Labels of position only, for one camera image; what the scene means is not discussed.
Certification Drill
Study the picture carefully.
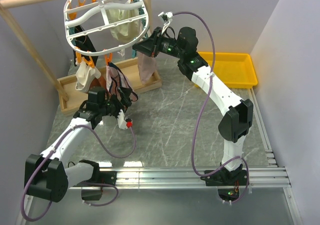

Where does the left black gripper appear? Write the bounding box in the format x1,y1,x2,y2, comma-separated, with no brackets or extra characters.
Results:
99,87,133,123

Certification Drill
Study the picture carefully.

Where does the white clip hanger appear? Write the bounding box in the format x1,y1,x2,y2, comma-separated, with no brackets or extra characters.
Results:
63,0,150,56

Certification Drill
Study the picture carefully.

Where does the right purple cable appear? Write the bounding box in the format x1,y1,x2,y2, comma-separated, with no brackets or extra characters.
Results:
171,11,250,203

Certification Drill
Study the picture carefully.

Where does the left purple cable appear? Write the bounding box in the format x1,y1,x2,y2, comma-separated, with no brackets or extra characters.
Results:
21,124,137,222

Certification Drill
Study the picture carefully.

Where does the yellow plastic tray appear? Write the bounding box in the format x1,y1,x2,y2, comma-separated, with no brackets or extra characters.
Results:
213,52,258,89

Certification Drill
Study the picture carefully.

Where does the purple cable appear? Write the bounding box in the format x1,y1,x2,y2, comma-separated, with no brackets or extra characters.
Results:
171,11,250,203
21,124,137,222

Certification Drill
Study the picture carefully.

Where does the black underwear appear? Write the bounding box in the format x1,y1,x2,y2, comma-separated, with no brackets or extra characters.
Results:
73,25,98,65

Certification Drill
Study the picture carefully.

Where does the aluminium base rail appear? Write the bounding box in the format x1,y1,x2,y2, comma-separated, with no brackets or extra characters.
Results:
15,166,303,225

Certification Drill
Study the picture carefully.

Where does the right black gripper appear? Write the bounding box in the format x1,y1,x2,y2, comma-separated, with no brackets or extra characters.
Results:
133,27,185,60

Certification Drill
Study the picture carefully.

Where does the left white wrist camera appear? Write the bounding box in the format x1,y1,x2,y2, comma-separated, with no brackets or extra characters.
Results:
116,109,133,130

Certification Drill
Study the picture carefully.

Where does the pale green underwear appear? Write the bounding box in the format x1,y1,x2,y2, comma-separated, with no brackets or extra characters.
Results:
106,9,140,43

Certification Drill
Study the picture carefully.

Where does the white cream underwear left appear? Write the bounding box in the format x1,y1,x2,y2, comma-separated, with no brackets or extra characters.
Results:
75,60,101,93

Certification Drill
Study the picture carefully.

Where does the wooden drying rack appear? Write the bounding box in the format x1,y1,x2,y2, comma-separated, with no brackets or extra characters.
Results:
0,0,152,116

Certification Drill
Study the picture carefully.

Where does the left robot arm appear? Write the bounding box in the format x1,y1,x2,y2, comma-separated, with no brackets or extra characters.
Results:
23,86,133,203

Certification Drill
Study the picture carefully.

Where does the pink underwear navy trim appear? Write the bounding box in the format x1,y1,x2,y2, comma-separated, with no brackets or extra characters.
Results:
105,62,139,102

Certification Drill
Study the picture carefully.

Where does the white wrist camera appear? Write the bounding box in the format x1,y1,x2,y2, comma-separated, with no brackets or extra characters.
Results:
158,11,174,35
116,109,133,130

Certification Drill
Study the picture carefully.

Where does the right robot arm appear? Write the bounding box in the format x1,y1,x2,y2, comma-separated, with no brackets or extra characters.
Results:
133,27,254,186

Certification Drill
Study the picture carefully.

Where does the teal clothes peg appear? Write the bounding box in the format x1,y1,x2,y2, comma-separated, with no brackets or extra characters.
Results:
132,49,138,59

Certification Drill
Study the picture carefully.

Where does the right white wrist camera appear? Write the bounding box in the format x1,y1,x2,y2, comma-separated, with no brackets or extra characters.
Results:
158,11,174,35

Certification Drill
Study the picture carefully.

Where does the orange clothes peg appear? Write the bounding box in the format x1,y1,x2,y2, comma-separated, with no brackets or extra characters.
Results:
104,53,113,66

